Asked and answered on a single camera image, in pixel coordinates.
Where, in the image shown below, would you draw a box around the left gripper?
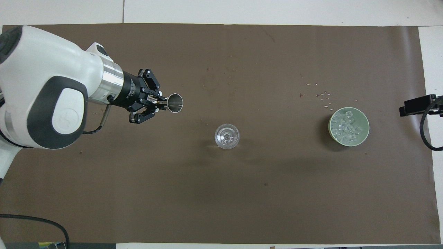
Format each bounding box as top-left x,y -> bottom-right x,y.
113,68 -> 168,125

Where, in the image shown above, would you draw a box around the small steel measuring cup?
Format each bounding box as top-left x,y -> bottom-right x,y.
160,93 -> 184,114

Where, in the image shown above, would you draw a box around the clear wine glass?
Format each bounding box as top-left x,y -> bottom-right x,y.
214,123 -> 240,150

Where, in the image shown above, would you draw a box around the clear ice cubes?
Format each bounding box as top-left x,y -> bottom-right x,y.
332,110 -> 362,143

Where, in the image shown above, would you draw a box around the green bowl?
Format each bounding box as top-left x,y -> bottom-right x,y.
328,107 -> 370,147

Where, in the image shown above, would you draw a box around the black cable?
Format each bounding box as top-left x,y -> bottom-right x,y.
0,214 -> 70,249
419,97 -> 443,152
82,95 -> 115,135

